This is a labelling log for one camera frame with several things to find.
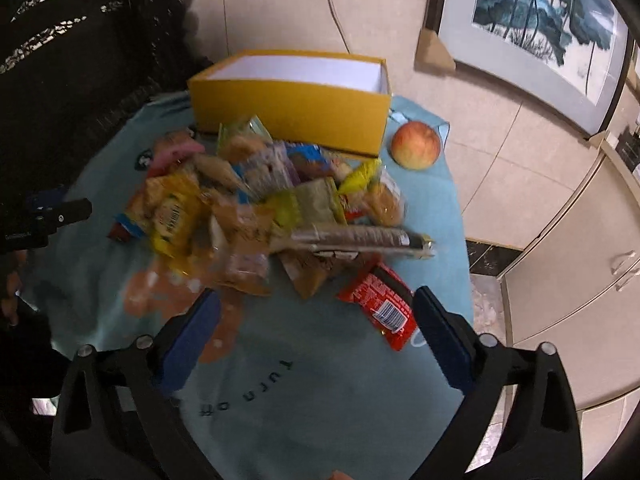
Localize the long clear cereal bar packet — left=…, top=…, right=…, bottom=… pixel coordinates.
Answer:
left=269, top=224, right=434, bottom=259

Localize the yellow snack packet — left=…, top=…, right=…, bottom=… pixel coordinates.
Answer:
left=144, top=172, right=202, bottom=258

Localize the light blue printed tablecloth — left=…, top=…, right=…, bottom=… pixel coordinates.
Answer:
left=24, top=93, right=462, bottom=479

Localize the pink snack packet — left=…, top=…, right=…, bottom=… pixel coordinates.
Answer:
left=146, top=129, right=205, bottom=178

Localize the dark carved wooden chair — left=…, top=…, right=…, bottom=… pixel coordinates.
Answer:
left=1, top=0, right=206, bottom=202

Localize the red snack packet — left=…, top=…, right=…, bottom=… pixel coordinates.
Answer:
left=336, top=259, right=418, bottom=351

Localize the blue cookie snack packet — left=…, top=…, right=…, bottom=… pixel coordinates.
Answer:
left=285, top=143, right=332, bottom=180

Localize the red yellow apple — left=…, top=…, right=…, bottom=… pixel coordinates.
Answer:
left=390, top=120, right=442, bottom=171

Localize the yellow cardboard box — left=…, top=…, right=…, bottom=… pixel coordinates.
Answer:
left=188, top=50, right=392, bottom=156

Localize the framed lotus painting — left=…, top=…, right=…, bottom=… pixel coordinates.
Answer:
left=416, top=0, right=634, bottom=136

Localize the white cabinet with handles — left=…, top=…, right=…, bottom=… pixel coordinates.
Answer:
left=502, top=138, right=639, bottom=408

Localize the grey power cable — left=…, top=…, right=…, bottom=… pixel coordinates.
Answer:
left=322, top=0, right=353, bottom=54

